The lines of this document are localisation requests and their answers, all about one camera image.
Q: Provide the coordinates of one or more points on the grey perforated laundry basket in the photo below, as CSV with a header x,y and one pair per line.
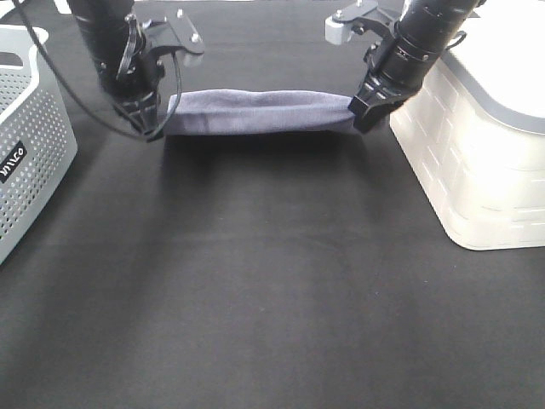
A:
x,y
37,141

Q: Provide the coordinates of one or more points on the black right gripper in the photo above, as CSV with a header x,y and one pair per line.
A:
x,y
396,68

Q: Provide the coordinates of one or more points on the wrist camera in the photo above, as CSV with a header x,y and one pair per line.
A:
x,y
351,21
174,33

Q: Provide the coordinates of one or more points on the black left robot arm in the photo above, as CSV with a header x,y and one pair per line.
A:
x,y
92,17

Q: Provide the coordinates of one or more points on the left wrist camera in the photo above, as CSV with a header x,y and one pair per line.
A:
x,y
174,33

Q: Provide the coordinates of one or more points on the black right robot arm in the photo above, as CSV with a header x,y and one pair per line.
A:
x,y
450,14

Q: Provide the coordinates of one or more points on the white lidded storage basket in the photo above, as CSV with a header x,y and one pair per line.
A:
x,y
474,134

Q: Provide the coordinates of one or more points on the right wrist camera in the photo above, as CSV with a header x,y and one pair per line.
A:
x,y
351,21

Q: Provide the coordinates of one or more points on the grey microfibre towel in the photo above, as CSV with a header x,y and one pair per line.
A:
x,y
242,112

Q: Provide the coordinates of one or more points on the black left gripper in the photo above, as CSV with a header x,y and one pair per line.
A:
x,y
130,73

